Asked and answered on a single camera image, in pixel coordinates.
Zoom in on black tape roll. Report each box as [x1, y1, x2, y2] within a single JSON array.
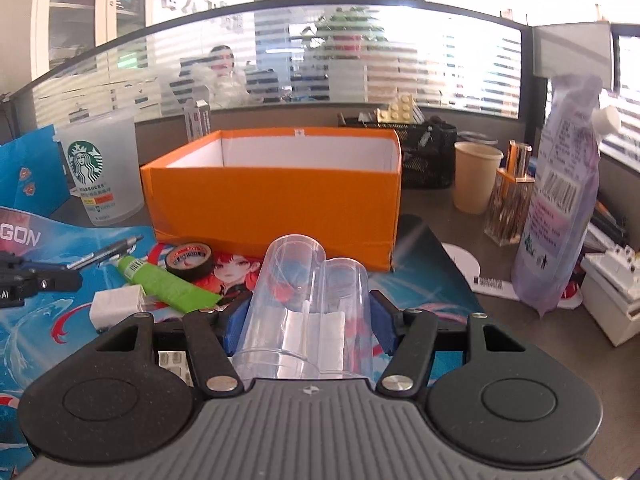
[[165, 243, 214, 282]]

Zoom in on black pen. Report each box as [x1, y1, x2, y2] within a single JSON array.
[[66, 236, 142, 271]]

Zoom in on white power adapter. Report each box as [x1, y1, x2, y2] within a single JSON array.
[[89, 285, 144, 332]]

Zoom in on clear plastic tube container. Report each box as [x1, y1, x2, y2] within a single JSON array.
[[231, 234, 373, 384]]

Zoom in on green tube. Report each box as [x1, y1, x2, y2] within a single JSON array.
[[117, 256, 221, 314]]

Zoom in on anime printed desk mat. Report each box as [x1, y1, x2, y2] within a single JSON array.
[[1, 208, 480, 479]]

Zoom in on white round coaster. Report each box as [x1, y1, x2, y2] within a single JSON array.
[[442, 244, 582, 310]]

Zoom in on blue paper bag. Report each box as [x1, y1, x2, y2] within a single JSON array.
[[0, 126, 70, 217]]

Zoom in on orange cardboard box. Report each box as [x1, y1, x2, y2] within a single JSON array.
[[141, 127, 401, 272]]

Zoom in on Starbucks frosted plastic cup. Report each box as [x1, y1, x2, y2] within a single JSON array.
[[54, 110, 144, 226]]

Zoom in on clear acrylic pen holder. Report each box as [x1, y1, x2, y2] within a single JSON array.
[[485, 140, 535, 246]]

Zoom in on purple plastic refill pouch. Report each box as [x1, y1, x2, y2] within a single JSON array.
[[511, 74, 620, 315]]

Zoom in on beige paper cup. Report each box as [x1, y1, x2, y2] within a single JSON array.
[[454, 141, 503, 214]]

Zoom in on black mesh desk organizer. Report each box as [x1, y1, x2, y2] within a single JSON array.
[[337, 114, 458, 190]]

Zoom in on white box at right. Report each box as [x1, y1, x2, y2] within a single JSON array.
[[580, 246, 639, 347]]

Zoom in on small grey carton box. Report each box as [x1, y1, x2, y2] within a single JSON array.
[[183, 98, 212, 142]]

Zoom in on yellow building block plate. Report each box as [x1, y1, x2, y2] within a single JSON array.
[[376, 93, 414, 124]]

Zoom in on person in white coat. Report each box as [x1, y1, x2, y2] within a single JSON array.
[[192, 44, 262, 110]]

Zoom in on potted green plant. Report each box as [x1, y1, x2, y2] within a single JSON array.
[[302, 6, 390, 60]]

